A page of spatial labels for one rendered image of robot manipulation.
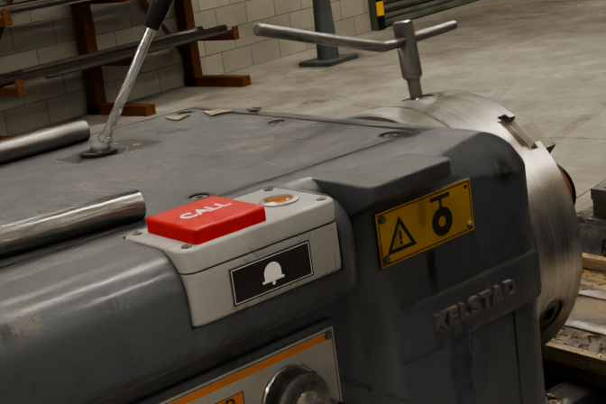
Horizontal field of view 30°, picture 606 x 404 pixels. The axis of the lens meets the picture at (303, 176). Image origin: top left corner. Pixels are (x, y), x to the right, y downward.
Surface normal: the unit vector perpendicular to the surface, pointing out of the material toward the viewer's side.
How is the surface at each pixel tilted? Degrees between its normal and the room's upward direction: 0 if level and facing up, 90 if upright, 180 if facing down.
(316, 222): 90
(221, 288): 90
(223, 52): 90
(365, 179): 0
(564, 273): 97
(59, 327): 71
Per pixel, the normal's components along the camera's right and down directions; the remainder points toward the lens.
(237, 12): 0.77, 0.06
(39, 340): 0.57, -0.22
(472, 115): 0.15, -0.83
